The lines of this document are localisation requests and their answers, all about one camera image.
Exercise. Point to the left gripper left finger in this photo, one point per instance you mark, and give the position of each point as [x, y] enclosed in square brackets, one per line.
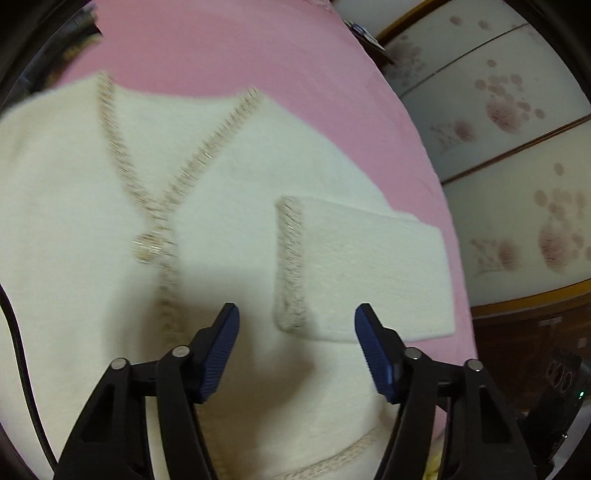
[109, 439]

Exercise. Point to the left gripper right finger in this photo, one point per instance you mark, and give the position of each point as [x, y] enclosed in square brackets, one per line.
[482, 439]

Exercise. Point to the white fuzzy cardigan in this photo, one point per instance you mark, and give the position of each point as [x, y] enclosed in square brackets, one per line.
[129, 220]

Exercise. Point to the floral sliding wardrobe door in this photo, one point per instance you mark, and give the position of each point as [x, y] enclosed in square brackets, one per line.
[505, 119]

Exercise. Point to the dark wooden nightstand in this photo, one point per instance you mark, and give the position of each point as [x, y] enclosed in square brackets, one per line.
[370, 44]

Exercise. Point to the pink bed sheet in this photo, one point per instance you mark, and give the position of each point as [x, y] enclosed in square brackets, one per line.
[308, 64]

